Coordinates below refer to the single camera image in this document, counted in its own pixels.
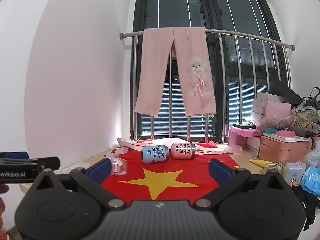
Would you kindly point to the red flag yellow stars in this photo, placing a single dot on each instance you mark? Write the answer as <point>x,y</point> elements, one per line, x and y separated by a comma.
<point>172,180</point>

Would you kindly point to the blue printed cup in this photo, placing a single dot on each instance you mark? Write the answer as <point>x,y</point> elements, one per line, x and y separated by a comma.
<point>155,154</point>

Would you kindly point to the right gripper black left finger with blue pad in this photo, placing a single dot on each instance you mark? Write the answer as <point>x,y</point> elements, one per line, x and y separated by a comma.
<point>89,181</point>

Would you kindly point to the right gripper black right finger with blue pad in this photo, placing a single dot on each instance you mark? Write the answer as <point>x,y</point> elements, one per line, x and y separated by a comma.
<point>230,182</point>

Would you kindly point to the clear plastic sticker cup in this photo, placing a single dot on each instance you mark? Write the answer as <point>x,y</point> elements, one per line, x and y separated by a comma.
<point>118,167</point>

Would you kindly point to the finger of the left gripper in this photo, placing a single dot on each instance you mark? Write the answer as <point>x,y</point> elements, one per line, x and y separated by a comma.
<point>14,155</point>

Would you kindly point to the pink storage box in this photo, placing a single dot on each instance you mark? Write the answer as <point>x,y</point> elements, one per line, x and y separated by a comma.
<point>277,151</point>

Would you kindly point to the small white carton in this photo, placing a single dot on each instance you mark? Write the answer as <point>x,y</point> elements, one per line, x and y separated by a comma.
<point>293,173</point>

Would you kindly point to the steel window railing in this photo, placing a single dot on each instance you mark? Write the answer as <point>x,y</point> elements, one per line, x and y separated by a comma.
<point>136,60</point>

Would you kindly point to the black flat device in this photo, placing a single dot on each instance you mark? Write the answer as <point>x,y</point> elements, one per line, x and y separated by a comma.
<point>245,126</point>

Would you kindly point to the black framed window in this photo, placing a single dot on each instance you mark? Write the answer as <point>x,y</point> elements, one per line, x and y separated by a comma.
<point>240,68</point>

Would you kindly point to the blue tissue pack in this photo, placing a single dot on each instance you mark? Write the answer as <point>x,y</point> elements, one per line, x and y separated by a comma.
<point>311,180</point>

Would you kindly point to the black handbag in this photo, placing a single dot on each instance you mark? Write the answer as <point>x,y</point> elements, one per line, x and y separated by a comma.
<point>311,101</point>

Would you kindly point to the yellow paper cone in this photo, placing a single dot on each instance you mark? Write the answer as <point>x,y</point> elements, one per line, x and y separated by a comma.
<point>258,162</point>

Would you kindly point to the pink pajama pants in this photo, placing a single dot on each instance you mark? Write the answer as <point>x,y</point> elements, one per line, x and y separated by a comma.
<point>175,72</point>

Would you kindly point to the pink printed cup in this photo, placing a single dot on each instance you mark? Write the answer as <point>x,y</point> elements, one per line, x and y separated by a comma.
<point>183,151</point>

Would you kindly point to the white stacked boxes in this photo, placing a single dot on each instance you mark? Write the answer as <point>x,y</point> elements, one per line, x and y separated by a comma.
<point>258,109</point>

